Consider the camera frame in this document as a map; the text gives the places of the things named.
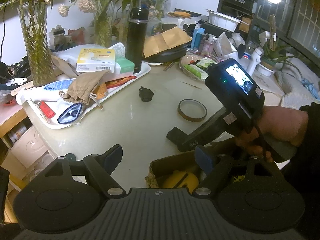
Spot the green tissue pack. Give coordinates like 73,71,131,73
114,57,135,74

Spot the dark green round lid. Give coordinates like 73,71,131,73
65,153,76,162

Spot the white drawer unit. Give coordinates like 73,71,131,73
11,126,48,168

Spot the red lighter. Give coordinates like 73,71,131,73
38,101,56,119

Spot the white phone gimbal tripod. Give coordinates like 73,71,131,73
246,31,272,76

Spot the yellow white medicine box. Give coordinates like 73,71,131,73
76,48,116,73

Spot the black adapter part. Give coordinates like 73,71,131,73
139,86,154,102

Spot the brown paper envelope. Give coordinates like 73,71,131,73
143,27,192,58

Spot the black thermos bottle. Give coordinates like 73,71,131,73
125,8,149,73

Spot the potted plant white pot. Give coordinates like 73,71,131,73
259,14,299,72

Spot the brown cardboard box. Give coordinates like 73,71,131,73
145,137,241,189

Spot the yellow bear-shaped case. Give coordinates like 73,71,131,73
161,171,199,193

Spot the white takeaway container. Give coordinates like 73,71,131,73
207,9,249,32

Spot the glass vase with stems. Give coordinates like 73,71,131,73
17,2,56,87

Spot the person's right hand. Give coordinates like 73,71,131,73
235,106,309,163

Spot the black oval case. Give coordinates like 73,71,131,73
143,43,188,63

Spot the wicker snack basket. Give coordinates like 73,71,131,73
179,54,218,81

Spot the white plastic tray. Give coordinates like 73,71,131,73
16,62,151,129

